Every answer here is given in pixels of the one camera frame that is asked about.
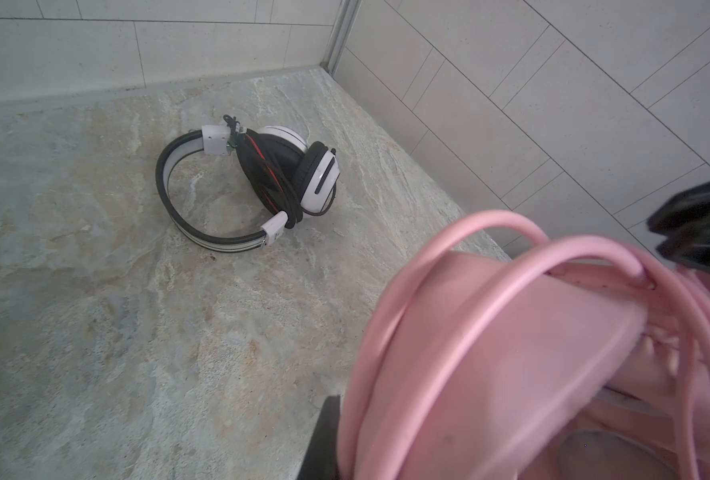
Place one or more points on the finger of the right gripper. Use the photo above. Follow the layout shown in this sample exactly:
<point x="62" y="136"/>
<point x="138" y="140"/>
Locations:
<point x="684" y="222"/>

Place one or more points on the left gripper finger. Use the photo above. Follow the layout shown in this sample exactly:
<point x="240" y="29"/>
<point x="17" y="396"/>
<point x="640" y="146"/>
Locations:
<point x="320" y="462"/>

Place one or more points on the pink headphones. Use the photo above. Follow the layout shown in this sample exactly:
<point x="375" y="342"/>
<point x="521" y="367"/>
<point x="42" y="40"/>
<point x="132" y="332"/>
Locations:
<point x="499" y="353"/>

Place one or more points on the white black headphones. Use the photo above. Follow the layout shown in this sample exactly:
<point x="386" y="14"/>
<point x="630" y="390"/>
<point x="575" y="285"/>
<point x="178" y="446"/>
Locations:
<point x="231" y="189"/>

